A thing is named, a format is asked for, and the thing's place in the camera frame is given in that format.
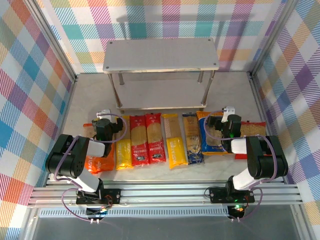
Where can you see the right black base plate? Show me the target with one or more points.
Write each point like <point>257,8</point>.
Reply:
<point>217,195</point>

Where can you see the red pasta bag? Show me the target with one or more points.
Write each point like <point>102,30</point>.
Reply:
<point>252,128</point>

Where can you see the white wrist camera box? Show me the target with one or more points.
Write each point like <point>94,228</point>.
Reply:
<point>228,111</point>
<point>103,113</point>

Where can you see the orange pasta bag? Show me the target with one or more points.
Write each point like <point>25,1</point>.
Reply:
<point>102,165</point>

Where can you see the two-tier metal shelf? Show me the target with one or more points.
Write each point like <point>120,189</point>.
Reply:
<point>160,55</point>

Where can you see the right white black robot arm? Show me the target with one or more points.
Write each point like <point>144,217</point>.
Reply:
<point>265,165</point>

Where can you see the red spaghetti pack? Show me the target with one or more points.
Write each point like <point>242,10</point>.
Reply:
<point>138,140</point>
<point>155,140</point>

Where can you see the aluminium side rail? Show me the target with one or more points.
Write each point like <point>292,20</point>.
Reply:
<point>70,100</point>
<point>260,100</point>

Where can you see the gold and blue spaghetti pack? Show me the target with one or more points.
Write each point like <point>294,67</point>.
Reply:
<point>192,140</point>

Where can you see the aluminium frame post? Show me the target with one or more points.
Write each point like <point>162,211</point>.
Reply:
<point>50,40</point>
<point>272,40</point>

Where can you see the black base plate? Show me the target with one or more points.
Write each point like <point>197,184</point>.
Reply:
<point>113,196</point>
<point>217,195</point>

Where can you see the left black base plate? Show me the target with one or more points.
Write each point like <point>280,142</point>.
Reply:
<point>113,196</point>

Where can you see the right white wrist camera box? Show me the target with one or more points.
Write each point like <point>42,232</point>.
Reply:
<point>228,111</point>

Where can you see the aluminium mounting rail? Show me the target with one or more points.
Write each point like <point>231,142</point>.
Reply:
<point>162,195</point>

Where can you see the blue macaroni bag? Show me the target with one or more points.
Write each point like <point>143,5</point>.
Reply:
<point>212,146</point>

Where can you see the slim yellow spaghetti pack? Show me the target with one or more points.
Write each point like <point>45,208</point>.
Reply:
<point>123,155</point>

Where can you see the right black circuit board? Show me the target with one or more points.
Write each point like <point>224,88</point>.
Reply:
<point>236,211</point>

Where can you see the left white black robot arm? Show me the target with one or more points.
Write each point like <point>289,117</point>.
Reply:
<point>75,165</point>

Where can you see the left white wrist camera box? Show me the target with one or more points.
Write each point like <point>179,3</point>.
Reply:
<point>103,113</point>

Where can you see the wide yellow spaghetti pack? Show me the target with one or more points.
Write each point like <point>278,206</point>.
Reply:
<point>175,150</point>

